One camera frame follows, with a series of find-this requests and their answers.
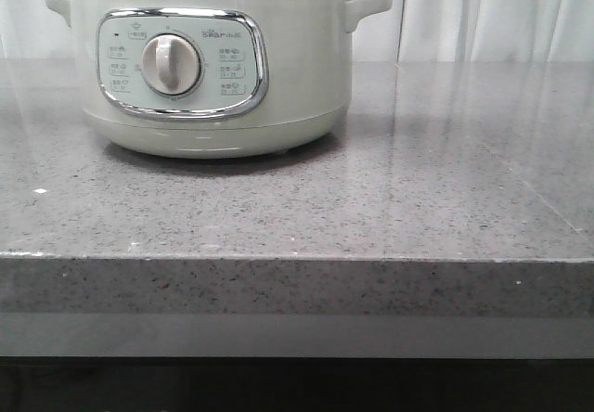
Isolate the pale green electric cooking pot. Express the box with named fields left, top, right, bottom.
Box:
left=45, top=0, right=393, bottom=159

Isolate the white curtain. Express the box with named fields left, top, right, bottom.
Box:
left=1, top=0, right=593, bottom=62

